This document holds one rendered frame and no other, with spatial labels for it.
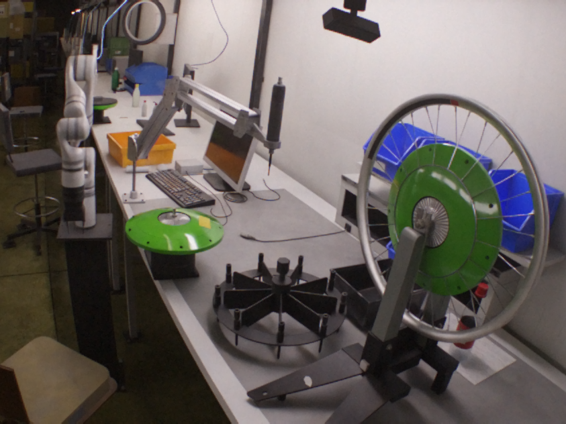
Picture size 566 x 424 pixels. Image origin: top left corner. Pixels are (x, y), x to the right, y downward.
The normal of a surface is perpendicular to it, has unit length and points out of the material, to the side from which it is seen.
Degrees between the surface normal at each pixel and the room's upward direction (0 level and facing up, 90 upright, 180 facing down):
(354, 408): 18
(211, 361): 0
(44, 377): 0
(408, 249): 87
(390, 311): 87
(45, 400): 0
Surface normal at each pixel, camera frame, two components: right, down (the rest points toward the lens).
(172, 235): 0.16, -0.76
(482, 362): 0.12, -0.92
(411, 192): -0.89, -0.01
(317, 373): -0.15, -0.84
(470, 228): -0.65, 0.13
